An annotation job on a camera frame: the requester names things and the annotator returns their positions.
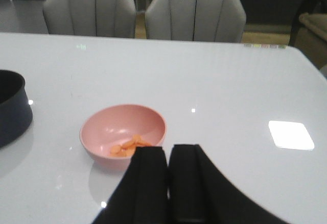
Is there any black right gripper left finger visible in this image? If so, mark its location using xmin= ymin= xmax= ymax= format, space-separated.
xmin=93 ymin=146 xmax=168 ymax=223

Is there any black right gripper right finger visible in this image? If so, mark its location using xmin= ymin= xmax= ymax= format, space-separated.
xmin=169 ymin=144 xmax=284 ymax=223

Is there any pink plastic bowl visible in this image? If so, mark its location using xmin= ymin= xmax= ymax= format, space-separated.
xmin=80 ymin=104 xmax=167 ymax=171

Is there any dark blue saucepan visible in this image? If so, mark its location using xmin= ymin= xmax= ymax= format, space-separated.
xmin=1 ymin=70 xmax=33 ymax=147

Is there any right grey upholstered chair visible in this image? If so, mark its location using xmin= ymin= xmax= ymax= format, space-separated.
xmin=145 ymin=0 xmax=246 ymax=43

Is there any grey upholstered chair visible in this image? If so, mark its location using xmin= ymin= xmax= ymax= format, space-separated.
xmin=43 ymin=0 xmax=136 ymax=38
xmin=145 ymin=0 xmax=246 ymax=43

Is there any beige sofa cushion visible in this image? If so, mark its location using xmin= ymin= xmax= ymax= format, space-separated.
xmin=289 ymin=13 xmax=326 ymax=69

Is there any left grey upholstered chair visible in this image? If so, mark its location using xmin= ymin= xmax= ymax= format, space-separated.
xmin=43 ymin=0 xmax=136 ymax=38

